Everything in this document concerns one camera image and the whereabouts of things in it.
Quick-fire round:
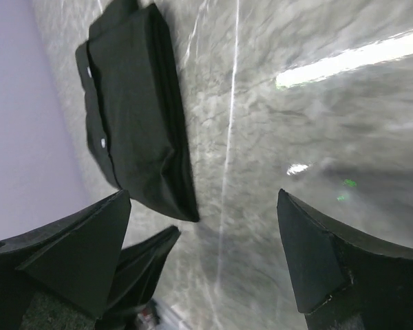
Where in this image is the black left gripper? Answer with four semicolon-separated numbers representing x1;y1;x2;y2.
103;225;180;329

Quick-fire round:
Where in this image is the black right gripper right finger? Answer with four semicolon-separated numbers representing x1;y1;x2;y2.
277;190;413;329

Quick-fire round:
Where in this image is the black long sleeve shirt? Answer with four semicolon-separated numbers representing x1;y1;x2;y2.
75;1;200;223

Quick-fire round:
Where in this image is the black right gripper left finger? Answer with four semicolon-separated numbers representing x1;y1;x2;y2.
0;191;131;329

